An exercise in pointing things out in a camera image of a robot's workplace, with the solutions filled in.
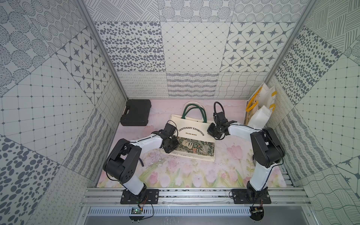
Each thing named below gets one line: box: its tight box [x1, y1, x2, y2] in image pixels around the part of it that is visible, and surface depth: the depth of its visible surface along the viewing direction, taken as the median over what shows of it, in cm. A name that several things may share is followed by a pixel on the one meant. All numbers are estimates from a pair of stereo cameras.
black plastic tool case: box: [120, 98, 152, 127], surface depth 109 cm
